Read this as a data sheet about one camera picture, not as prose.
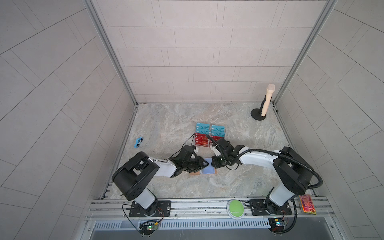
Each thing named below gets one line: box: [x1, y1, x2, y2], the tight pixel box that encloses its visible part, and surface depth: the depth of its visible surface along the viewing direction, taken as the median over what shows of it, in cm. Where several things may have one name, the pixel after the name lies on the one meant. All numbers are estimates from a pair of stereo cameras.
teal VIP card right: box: [211, 124, 226, 138], surface depth 93 cm
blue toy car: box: [134, 137, 143, 149], surface depth 94 cm
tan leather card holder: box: [189, 167, 217, 176], surface depth 84 cm
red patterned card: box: [299, 194, 317, 215], surface depth 72 cm
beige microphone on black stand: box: [250, 84, 276, 121], surface depth 96 cm
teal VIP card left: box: [195, 122, 210, 135], surface depth 93 cm
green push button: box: [226, 199, 245, 220], surface depth 71 cm
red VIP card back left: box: [195, 133, 209, 140], surface depth 94 cm
